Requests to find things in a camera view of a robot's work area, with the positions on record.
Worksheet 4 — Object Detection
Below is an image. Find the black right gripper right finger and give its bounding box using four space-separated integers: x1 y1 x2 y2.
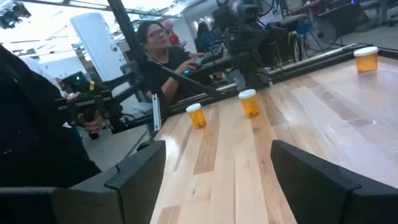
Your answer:
270 139 398 224

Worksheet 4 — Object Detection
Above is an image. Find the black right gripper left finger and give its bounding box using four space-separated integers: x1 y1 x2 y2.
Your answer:
0 139 167 224

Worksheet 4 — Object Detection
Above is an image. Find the orange pill bottle white cap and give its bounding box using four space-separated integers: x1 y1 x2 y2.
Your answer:
353 46 379 75
185 103 208 130
238 88 261 119

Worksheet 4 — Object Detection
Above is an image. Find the person's hand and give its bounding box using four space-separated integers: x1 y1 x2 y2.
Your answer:
82 110 104 134
175 58 200 75

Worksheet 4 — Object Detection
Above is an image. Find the person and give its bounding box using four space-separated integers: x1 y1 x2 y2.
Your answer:
136 20 224 105
163 19 182 47
196 21 215 52
0 45 103 189

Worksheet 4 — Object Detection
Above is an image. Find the white building column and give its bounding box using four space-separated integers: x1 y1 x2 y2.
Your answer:
70 12 128 82

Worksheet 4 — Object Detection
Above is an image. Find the silver aluminium bracket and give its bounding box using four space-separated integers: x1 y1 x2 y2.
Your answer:
152 94 163 132

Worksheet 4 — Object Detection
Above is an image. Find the black leader arm handle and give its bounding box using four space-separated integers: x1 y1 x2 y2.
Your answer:
55 70 156 141

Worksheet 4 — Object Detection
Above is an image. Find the black overhead camera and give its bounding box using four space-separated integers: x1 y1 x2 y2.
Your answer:
0 1 32 29

